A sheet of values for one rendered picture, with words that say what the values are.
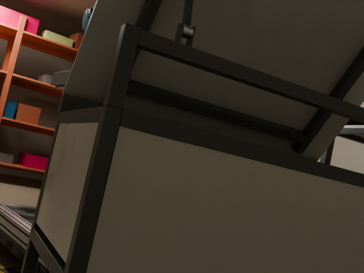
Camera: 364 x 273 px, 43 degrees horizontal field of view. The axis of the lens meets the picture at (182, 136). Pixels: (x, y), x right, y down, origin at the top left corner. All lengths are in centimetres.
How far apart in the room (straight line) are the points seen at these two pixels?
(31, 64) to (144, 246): 785
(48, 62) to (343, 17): 756
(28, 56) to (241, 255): 785
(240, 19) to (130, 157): 75
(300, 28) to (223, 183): 76
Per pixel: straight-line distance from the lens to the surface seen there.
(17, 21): 718
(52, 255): 130
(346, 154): 394
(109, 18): 155
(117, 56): 110
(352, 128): 217
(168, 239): 117
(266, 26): 170
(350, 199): 149
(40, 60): 893
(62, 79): 250
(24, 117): 711
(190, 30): 118
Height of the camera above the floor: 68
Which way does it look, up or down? 4 degrees up
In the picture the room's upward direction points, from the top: 12 degrees clockwise
